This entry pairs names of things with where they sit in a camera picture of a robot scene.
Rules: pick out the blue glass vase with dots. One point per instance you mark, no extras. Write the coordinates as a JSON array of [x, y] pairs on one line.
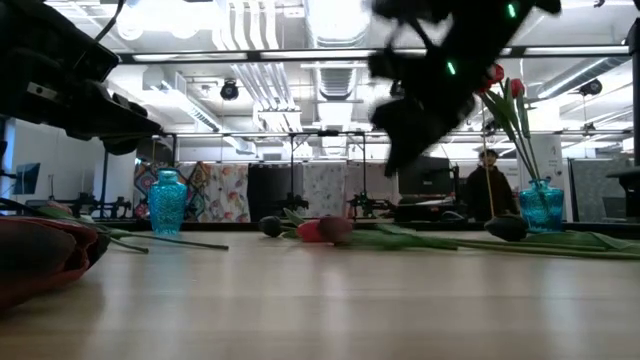
[[167, 205], [542, 210]]

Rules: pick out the black hanging camera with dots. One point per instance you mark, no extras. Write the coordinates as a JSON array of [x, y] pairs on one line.
[[229, 91], [591, 87]]

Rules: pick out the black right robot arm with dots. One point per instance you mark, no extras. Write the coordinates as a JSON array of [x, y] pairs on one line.
[[505, 27]]

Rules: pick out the black monitor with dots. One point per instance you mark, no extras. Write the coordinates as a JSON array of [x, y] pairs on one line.
[[425, 182]]

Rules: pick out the black fabric panel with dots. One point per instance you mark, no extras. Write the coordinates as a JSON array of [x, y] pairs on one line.
[[270, 190]]

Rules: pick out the grey partition panel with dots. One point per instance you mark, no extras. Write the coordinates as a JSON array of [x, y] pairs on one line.
[[590, 185]]

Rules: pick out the white column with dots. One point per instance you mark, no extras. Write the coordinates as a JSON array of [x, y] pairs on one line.
[[550, 155]]

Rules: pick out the white ceiling pipes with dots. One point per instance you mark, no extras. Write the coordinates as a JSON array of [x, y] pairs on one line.
[[250, 30]]

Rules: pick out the floral patterned cloth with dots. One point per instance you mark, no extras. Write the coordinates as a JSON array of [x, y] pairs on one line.
[[227, 195]]

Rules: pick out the black vertical post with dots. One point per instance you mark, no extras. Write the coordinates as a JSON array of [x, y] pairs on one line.
[[636, 100]]

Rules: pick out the colourful geometric patterned cloth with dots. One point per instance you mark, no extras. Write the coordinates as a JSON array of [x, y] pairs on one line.
[[200, 180]]

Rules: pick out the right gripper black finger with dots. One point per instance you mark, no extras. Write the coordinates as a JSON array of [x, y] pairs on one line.
[[425, 115], [407, 150]]

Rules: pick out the silver ventilation duct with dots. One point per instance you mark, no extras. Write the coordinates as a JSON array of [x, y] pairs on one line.
[[337, 30]]

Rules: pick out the neighbouring station robot arm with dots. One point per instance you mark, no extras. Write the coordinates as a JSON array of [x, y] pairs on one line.
[[365, 204], [115, 206], [295, 204]]

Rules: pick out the blue wall screen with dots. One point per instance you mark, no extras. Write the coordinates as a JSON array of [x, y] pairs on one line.
[[26, 178]]

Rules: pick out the black chair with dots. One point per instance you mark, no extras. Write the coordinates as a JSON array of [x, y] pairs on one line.
[[625, 180]]

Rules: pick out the black neighbouring rig frame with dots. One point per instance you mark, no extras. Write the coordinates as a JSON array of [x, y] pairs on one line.
[[327, 133]]

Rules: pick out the pale patterned cloth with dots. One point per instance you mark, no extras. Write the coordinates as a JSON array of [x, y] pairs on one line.
[[375, 190]]

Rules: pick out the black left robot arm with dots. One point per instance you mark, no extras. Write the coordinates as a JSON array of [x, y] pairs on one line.
[[45, 30]]

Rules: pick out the black beam with light strips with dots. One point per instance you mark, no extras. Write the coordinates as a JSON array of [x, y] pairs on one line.
[[254, 55]]

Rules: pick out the person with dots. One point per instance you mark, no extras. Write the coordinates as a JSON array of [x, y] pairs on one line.
[[487, 192]]

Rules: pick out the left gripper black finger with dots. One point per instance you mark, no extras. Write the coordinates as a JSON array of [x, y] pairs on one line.
[[102, 115], [150, 125]]

